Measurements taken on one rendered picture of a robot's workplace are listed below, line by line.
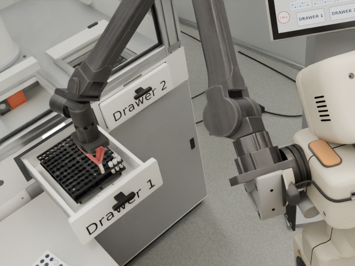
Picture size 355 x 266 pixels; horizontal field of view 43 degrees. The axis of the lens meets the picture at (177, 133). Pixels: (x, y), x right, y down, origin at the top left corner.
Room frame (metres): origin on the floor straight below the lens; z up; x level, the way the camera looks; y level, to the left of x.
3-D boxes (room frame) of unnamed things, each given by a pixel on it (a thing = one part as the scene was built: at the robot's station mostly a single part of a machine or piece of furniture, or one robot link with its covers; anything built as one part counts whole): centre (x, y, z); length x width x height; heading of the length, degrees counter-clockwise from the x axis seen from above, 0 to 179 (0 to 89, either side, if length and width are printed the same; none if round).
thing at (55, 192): (0.98, 0.31, 0.86); 0.40 x 0.26 x 0.06; 33
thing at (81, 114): (0.92, 0.23, 1.12); 0.07 x 0.06 x 0.07; 43
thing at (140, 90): (1.22, 0.09, 0.91); 0.07 x 0.04 x 0.01; 123
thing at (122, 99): (1.25, 0.11, 0.87); 0.29 x 0.02 x 0.11; 123
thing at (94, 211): (0.81, 0.20, 0.87); 0.29 x 0.02 x 0.11; 123
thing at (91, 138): (0.91, 0.23, 1.06); 0.10 x 0.07 x 0.07; 31
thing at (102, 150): (0.91, 0.24, 0.99); 0.07 x 0.07 x 0.09; 31
